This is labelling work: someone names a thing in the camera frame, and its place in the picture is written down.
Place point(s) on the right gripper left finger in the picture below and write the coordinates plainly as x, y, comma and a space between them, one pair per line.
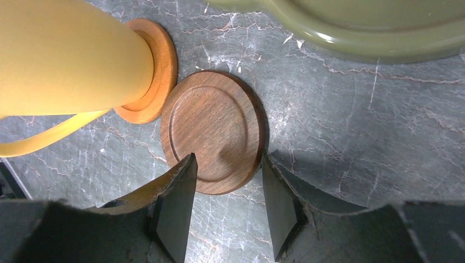
150, 224

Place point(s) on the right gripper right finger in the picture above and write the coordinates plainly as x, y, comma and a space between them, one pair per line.
309, 225

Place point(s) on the dark brown round coaster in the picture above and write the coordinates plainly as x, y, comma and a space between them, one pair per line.
220, 119

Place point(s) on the light brown round coaster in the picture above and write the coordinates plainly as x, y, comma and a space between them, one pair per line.
149, 107

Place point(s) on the yellow ceramic mug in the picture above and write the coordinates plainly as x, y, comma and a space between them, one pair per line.
67, 58

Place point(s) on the green three-tier dessert stand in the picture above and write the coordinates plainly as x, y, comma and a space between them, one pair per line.
388, 32

